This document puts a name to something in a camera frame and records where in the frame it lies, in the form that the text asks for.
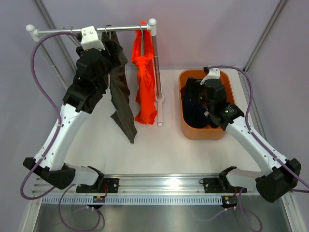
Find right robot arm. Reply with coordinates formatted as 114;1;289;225
181;77;301;203

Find silver clothes rack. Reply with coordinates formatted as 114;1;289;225
26;18;165;126

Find grey hanger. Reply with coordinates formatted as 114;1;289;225
104;24;114;39
139;24;147;56
63;27;81;47

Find orange shorts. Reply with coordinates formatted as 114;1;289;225
131;30;157;125

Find orange plastic basket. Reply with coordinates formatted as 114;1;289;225
178;69;235;140

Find olive green shorts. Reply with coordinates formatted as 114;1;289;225
101;31;137;144

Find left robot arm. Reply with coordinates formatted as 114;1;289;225
23;41;120;193

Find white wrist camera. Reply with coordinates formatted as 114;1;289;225
81;26;105;51
200;67;221;86

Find navy blue shorts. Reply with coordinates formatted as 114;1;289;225
180;84;218;129

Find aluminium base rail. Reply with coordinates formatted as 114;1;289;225
31;174;294;196

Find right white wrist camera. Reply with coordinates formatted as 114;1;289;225
200;67;221;86

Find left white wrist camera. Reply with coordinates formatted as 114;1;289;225
81;26;105;51

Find white slotted cable duct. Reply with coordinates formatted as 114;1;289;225
42;195;223;205

